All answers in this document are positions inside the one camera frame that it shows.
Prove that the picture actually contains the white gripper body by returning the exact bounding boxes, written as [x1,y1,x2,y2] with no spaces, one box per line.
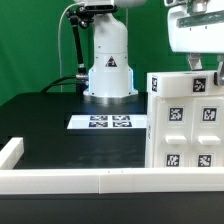
[167,3,224,54]

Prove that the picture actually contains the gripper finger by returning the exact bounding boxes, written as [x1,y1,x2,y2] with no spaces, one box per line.
[214,54,224,86]
[187,53,203,71]

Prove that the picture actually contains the small white cabinet top block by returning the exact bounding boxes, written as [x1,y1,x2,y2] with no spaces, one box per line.
[147,70,224,98]

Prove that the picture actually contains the white cabinet body box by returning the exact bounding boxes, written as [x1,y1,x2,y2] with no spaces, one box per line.
[145,94,224,168]

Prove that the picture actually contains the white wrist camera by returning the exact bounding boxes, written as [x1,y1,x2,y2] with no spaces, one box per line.
[164,0,188,7]

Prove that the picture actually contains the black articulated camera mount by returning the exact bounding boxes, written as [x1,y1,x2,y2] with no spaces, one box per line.
[65,4,118,82]

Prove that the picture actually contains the flat white tagged base plate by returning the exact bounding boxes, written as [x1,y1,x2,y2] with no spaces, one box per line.
[67,115,147,130]

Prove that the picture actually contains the white hanging cable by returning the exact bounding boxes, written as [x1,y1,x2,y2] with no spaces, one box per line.
[57,2,86,94]

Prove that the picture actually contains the black floor cables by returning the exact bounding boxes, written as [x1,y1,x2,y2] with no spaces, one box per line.
[40,75,89,94]

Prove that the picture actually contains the white U-shaped fence frame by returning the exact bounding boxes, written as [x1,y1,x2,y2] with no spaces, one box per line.
[0,137,224,195]

